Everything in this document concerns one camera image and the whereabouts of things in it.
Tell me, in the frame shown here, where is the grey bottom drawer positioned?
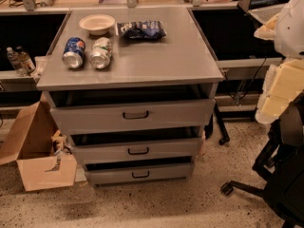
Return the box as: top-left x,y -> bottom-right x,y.
85,156 -> 194,186

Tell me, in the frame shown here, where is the grey drawer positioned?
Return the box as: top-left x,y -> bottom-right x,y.
51,85 -> 215,136
85,156 -> 194,186
72,127 -> 202,165

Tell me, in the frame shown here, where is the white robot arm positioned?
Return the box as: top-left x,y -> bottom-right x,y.
254,0 -> 304,124

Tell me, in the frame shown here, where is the grey drawer cabinet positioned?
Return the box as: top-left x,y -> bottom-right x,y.
36,6 -> 224,187

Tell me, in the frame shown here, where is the grey middle drawer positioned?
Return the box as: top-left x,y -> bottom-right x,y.
72,127 -> 202,165

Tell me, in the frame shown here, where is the grey top drawer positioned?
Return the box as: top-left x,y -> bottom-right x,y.
51,85 -> 215,136

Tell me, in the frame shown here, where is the open cardboard box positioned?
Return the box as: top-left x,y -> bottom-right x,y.
0,100 -> 77,191

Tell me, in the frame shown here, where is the black rolling laptop stand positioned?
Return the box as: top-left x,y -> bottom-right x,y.
214,104 -> 230,145

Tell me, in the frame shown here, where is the blue chip bag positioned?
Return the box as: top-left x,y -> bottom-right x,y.
116,20 -> 166,40

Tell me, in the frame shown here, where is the blue pepsi can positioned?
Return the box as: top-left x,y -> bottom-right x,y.
62,37 -> 86,68

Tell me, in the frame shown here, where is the white paper bowl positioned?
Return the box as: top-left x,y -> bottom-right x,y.
79,14 -> 115,35

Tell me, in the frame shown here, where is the brown drink bottle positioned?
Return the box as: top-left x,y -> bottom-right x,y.
16,46 -> 35,73

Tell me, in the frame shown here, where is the black office chair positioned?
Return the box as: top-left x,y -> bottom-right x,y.
220,94 -> 304,228

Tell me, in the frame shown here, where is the clear water bottle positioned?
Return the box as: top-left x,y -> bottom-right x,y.
7,47 -> 28,77

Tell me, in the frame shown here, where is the black hanging cable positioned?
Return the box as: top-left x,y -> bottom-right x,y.
223,56 -> 269,102

